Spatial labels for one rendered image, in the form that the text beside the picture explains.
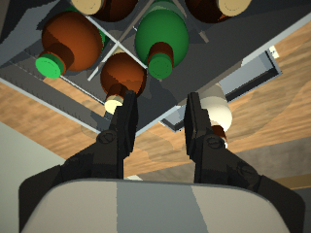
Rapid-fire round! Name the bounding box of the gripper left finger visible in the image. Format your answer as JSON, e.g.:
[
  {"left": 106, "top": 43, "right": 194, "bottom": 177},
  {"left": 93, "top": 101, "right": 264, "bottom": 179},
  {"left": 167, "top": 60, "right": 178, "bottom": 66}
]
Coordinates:
[{"left": 18, "top": 90, "right": 138, "bottom": 233}]

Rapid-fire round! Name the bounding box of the grey rectangular tray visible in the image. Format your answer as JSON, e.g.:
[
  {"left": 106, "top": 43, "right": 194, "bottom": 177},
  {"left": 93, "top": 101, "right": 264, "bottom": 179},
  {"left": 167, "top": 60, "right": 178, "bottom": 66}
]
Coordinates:
[{"left": 160, "top": 49, "right": 282, "bottom": 133}]

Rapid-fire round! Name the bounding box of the brown bottle with beige cap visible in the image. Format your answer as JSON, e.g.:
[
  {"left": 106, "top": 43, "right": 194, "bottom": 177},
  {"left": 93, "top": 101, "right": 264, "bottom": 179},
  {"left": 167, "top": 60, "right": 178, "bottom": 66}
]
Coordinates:
[
  {"left": 185, "top": 0, "right": 252, "bottom": 23},
  {"left": 71, "top": 0, "right": 139, "bottom": 22}
]

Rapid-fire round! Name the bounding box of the brown bottle with green cap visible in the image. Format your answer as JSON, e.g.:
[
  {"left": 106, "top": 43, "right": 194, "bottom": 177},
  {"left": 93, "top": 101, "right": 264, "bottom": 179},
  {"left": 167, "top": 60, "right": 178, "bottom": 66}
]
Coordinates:
[{"left": 35, "top": 6, "right": 110, "bottom": 79}]

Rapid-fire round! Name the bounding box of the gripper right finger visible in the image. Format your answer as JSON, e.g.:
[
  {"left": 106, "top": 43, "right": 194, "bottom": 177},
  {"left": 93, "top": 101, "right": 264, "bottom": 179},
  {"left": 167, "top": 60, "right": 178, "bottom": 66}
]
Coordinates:
[{"left": 184, "top": 92, "right": 305, "bottom": 233}]

